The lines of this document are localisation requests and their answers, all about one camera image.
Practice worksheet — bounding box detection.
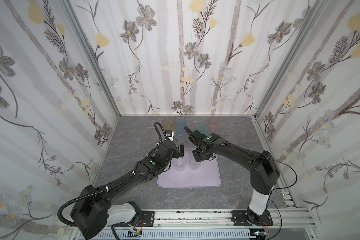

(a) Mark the teal textured plastic cup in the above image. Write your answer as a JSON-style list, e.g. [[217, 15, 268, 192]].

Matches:
[[197, 124, 210, 136]]

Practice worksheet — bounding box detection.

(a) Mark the yellow transparent plastic cup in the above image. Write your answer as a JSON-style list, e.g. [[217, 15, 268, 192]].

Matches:
[[162, 118, 175, 131]]

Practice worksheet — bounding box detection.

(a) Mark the blue textured plastic cup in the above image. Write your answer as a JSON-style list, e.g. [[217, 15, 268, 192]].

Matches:
[[175, 117, 187, 137]]

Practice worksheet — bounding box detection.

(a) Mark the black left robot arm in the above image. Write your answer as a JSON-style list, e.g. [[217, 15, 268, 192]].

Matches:
[[57, 140, 185, 240]]

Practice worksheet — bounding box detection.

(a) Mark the lilac plastic tray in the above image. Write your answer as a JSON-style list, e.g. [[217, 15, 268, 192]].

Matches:
[[158, 147, 221, 188]]

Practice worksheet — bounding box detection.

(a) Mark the pink plastic cup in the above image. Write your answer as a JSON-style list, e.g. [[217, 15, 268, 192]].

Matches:
[[209, 118, 220, 131]]

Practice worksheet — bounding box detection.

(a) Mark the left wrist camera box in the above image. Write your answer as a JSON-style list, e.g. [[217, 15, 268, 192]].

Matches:
[[165, 130, 174, 141]]

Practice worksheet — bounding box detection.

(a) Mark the white perforated cable duct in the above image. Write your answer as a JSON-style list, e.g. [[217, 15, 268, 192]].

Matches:
[[116, 229, 257, 240]]

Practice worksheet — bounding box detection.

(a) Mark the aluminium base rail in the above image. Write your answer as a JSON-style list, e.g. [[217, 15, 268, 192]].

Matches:
[[68, 208, 322, 240]]

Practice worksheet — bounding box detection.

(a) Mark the aluminium corner post left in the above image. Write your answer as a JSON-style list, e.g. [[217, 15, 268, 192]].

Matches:
[[59, 0, 122, 120]]

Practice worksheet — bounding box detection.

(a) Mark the aluminium corner post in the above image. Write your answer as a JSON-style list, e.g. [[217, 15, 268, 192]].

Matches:
[[59, 0, 122, 120], [253, 1, 329, 120]]

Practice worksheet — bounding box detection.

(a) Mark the aluminium corner post right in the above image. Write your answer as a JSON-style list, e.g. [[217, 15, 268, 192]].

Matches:
[[253, 1, 329, 120]]

